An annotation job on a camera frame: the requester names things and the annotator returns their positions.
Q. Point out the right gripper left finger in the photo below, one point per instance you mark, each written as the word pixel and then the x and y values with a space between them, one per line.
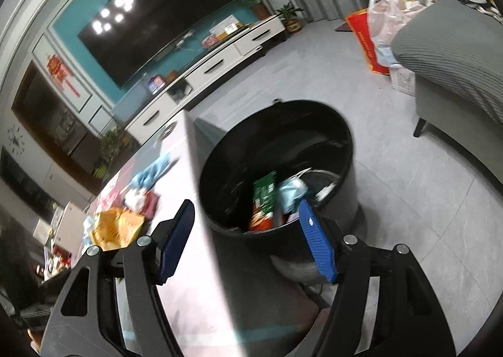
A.
pixel 85 318

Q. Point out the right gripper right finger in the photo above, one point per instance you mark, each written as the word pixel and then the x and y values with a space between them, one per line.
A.
pixel 409 318

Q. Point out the yellow potato chip bag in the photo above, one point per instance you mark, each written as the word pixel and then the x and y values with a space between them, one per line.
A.
pixel 115 228

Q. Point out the red cigarette box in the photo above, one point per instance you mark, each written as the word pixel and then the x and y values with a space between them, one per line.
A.
pixel 150 205

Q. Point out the blue knotted cloth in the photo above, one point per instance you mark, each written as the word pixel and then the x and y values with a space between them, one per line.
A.
pixel 147 178

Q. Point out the light blue face mask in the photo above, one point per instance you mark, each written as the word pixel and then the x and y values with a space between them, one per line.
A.
pixel 292 191

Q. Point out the green snack wrapper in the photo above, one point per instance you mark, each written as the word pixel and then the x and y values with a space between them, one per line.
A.
pixel 264 194

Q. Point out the red snack wrapper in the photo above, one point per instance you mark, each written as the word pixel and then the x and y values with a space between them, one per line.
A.
pixel 261 220

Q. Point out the black trash bin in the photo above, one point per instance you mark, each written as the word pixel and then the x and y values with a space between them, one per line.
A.
pixel 287 138

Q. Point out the large potted plant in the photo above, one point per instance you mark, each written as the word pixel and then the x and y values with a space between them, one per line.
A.
pixel 112 144

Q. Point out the white TV cabinet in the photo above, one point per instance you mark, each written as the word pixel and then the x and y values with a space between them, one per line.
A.
pixel 221 60

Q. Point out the grey sofa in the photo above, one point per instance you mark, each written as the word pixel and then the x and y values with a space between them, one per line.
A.
pixel 455 53

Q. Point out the red paper shopping bag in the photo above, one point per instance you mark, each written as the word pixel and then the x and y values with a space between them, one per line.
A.
pixel 358 23

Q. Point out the white plastic shopping bag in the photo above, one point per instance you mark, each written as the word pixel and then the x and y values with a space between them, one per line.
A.
pixel 385 18

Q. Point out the potted plant near curtain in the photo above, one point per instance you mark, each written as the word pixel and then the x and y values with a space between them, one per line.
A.
pixel 288 16

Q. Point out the black television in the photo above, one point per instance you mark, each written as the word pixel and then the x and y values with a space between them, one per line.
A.
pixel 134 31

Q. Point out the wall clock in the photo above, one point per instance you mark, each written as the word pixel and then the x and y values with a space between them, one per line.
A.
pixel 16 143

